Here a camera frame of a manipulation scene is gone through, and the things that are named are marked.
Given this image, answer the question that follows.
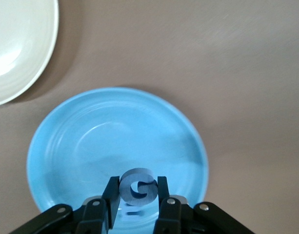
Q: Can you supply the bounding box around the blue plate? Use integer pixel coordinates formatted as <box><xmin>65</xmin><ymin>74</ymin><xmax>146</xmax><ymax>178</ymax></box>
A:
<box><xmin>26</xmin><ymin>87</ymin><xmax>210</xmax><ymax>234</ymax></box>

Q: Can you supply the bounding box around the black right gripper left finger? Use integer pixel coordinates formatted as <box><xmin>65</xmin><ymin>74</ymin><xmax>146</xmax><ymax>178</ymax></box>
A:
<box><xmin>10</xmin><ymin>175</ymin><xmax>122</xmax><ymax>234</ymax></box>

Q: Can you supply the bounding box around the cream plate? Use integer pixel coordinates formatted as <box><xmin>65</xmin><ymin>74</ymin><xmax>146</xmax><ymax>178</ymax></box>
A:
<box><xmin>0</xmin><ymin>0</ymin><xmax>60</xmax><ymax>108</ymax></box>

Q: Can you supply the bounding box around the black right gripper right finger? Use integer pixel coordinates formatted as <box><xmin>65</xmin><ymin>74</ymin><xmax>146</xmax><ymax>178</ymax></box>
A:
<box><xmin>153</xmin><ymin>175</ymin><xmax>257</xmax><ymax>234</ymax></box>

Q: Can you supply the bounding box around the blue foam letter G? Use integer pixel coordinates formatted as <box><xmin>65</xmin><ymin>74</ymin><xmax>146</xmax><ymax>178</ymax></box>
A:
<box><xmin>119</xmin><ymin>168</ymin><xmax>159</xmax><ymax>208</ymax></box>

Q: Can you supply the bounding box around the brown table mat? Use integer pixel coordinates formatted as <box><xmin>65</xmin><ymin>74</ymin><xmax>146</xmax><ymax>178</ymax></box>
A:
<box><xmin>0</xmin><ymin>0</ymin><xmax>299</xmax><ymax>234</ymax></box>

